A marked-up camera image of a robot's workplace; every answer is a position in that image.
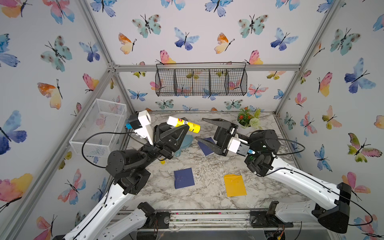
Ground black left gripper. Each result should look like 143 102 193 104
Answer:
133 121 181 173

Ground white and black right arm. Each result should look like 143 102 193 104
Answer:
197 118 352 234

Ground yellow envelope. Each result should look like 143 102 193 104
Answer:
224 174 247 197

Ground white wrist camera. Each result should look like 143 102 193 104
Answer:
227 135 256 157
126 110 154 145

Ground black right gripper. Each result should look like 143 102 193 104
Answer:
202 122 248 163

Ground black wire wall basket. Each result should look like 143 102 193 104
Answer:
153 62 248 98

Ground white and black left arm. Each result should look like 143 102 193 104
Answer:
54 122 190 240

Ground artificial flowers in white pot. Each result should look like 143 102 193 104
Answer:
237 106 262 130

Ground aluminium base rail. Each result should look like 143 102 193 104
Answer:
139 209 325 232

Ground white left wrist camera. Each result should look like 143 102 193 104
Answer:
126 110 154 145

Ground white mesh wall basket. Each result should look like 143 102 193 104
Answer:
70 99 127 157

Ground yellow glue stick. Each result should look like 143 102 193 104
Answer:
167 116 201 134

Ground teal plastic scoop dish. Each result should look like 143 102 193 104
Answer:
175 135 194 158

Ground dark blue envelope near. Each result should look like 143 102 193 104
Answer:
174 168 195 189

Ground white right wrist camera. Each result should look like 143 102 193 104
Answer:
227 135 256 157

